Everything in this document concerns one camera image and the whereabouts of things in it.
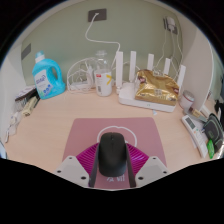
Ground white router with antennas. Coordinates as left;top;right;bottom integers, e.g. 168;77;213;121
114;50;187;113

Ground small beige box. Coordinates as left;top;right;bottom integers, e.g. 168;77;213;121
21;95;40;117

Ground clear plastic bags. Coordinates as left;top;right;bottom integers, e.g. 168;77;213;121
6;111;24;138

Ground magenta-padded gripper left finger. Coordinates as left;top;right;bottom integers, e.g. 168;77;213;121
54;142;101;189

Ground black computer mouse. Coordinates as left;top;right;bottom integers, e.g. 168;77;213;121
98;131;129;178

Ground white remote control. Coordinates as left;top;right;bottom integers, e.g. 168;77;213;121
181;114;209;159

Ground square grey wall socket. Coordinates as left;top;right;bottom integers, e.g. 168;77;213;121
87;8;108;23

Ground white power strip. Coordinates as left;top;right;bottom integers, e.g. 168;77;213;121
68;81;96;93

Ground white cable from wall socket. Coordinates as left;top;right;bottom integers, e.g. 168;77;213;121
84;13;122;68

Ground gold snack bag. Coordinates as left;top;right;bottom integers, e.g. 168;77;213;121
134;68;181;107

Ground long grey wall plate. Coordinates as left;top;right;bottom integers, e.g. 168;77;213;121
20;43;32;61

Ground grey pencil case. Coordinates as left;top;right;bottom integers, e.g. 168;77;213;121
202;113;224;154

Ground coiled white cables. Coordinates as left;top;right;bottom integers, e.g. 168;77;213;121
66;57;101;93

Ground clear bottle with white label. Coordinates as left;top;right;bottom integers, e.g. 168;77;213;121
93;49;113;98

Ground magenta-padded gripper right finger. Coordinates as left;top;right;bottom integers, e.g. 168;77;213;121
125;142;170;189

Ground white charger in wall outlet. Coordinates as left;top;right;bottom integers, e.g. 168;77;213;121
163;15;179;35

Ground small round white jar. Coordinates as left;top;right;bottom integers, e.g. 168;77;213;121
178;89;195;114

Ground white charger cables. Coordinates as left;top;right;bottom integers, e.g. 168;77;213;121
161;29;185;69

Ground pink mouse pad with drawing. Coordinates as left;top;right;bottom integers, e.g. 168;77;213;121
62;116;167;190

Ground blue detergent bottle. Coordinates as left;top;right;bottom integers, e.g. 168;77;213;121
31;50;67;100

